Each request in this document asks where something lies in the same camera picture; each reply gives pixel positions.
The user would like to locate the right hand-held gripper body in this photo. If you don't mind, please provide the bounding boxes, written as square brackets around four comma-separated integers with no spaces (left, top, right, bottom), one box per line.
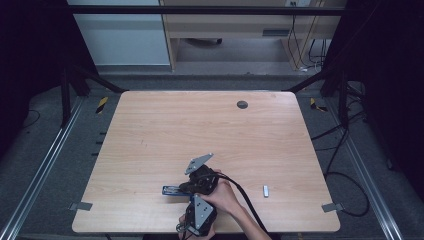
[184,152,221,196]

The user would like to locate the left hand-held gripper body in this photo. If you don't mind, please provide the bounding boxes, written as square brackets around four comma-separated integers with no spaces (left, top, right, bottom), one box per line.
[183,194,218,238]

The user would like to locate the blue stapler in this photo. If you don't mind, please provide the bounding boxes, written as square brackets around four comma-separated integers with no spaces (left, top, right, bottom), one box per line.
[161,185,195,205]

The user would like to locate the person's left hand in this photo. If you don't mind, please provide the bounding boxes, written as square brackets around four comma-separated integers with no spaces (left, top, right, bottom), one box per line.
[177,214,217,240]

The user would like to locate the person's right hand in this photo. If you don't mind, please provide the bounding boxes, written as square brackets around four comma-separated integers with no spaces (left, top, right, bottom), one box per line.
[199,169,243,217]

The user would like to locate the light wooden desk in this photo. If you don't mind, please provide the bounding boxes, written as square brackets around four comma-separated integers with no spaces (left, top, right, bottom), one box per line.
[159,0,348,71]

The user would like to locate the white cabinet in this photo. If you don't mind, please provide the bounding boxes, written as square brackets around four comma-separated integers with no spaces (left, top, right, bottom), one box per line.
[66,0,171,67]

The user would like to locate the black curtain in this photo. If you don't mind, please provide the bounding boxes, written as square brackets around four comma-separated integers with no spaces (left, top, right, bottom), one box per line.
[0,0,98,158]
[324,0,424,201]

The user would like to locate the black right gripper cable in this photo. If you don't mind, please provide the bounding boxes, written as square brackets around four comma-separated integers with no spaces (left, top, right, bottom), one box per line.
[215,172,269,235]

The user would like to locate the grey table corner bracket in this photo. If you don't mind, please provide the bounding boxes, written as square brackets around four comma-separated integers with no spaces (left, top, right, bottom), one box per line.
[321,202,345,214]
[68,201,94,212]

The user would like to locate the black floor cable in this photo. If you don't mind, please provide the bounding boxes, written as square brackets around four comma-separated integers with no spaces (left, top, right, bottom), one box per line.
[310,109,371,218]

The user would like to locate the aluminium floor rail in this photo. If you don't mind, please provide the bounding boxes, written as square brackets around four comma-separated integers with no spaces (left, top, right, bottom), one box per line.
[324,99,405,240]
[0,95,86,240]

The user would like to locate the black metal frame stand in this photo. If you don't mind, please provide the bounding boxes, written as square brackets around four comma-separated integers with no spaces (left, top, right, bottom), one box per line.
[59,64,128,128]
[285,65,352,130]

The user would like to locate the hanging cables under desk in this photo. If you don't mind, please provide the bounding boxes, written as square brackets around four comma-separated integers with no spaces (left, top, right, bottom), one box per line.
[286,14,330,72]

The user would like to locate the black horizontal frame bar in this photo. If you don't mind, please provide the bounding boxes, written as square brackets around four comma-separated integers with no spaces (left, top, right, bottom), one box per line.
[66,4,348,16]

